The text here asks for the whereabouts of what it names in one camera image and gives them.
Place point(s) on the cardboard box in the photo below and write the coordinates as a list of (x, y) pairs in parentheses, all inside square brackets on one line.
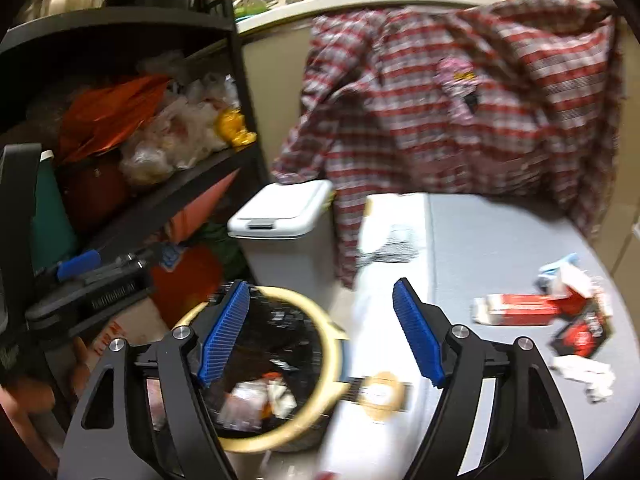
[(125, 330)]

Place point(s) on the black trash bag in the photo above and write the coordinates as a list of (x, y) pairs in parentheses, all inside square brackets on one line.
[(290, 330)]

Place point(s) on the dark red bag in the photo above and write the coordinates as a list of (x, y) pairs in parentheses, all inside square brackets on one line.
[(95, 195)]

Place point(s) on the orange plastic bag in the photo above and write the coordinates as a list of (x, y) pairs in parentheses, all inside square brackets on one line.
[(105, 115)]

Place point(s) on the red plaid shirt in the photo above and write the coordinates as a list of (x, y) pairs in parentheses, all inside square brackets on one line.
[(425, 135)]

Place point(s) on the orange printed package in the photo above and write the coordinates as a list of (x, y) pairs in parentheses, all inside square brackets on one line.
[(185, 280)]

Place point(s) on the yellow plastic bag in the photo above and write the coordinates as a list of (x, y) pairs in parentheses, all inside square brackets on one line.
[(232, 127)]

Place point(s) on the white printed board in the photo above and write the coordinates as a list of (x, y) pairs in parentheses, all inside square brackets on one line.
[(390, 220)]

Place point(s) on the white lidded bin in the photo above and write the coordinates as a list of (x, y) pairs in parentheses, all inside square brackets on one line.
[(280, 210)]

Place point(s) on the green dish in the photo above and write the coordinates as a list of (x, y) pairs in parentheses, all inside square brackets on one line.
[(250, 7)]

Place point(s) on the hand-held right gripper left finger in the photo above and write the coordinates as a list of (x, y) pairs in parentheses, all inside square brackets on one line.
[(225, 335)]

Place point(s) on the grey table mat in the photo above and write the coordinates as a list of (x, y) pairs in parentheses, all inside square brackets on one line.
[(475, 240)]

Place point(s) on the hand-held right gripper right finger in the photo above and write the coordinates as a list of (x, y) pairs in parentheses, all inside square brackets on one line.
[(417, 335)]

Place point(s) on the light blue packet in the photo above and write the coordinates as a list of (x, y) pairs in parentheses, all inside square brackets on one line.
[(557, 264)]

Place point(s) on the white kitchen countertop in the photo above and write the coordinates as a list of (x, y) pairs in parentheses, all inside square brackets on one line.
[(280, 12)]

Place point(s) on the clear plastic bag bundle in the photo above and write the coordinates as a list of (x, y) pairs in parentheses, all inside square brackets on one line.
[(165, 145)]

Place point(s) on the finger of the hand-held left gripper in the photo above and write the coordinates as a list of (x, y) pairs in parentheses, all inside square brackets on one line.
[(130, 265), (77, 265)]

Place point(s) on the red and white carton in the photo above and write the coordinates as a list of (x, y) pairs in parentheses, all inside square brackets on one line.
[(515, 307)]

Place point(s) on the torn red white box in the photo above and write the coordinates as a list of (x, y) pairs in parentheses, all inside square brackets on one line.
[(575, 287)]

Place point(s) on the black shelf rack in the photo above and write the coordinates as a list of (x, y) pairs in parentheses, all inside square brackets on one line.
[(125, 25)]

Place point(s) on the black and red packet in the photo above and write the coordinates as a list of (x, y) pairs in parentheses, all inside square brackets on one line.
[(582, 335)]

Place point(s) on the green box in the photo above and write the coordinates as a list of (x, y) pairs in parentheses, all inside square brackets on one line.
[(52, 210)]

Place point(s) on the white paper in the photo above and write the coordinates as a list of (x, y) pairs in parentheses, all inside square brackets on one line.
[(582, 372)]

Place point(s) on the clear plastic wrapper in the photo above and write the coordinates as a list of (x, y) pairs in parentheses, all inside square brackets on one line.
[(245, 405)]

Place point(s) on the round beige-rimmed trash can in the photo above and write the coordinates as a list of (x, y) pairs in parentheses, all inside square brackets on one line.
[(331, 355)]

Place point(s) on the person's left hand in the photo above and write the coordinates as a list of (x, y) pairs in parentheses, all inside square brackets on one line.
[(30, 397)]

